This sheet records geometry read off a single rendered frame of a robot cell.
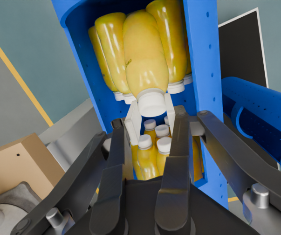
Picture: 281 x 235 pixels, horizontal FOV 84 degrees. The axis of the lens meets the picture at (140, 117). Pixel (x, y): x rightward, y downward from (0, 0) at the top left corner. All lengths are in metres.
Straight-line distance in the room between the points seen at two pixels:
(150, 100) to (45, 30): 1.59
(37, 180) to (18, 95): 1.46
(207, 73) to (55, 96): 1.66
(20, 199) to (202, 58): 0.69
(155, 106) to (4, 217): 0.59
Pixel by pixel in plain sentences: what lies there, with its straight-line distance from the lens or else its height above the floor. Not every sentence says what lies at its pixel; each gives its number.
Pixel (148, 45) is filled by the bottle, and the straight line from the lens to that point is 0.25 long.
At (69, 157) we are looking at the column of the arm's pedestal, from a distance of 0.77.
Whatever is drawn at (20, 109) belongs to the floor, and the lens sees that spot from 2.11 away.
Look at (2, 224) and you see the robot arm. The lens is 0.68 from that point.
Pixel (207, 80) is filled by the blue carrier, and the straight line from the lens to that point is 0.27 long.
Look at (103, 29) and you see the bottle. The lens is 0.34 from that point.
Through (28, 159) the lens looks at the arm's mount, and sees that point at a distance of 0.65.
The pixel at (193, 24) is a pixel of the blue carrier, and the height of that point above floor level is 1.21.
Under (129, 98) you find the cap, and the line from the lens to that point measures 0.36.
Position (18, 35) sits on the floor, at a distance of 1.89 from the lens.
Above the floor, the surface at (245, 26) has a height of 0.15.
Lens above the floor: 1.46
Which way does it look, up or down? 66 degrees down
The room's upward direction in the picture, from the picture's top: 168 degrees counter-clockwise
